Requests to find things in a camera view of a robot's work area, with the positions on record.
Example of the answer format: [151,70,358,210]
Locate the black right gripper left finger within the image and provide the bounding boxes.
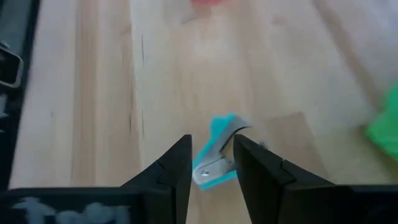
[120,134,193,224]

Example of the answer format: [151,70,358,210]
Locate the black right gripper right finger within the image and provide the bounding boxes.
[233,134,335,224]

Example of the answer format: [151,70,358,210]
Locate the teal staple remover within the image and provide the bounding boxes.
[191,112,251,192]

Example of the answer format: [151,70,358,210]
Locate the green plastic basket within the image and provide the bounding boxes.
[364,82,398,161]

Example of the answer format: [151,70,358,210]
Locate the black table edge rail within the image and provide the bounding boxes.
[0,0,42,191]

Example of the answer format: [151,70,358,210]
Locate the silver metal bracket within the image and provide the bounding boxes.
[0,42,25,90]

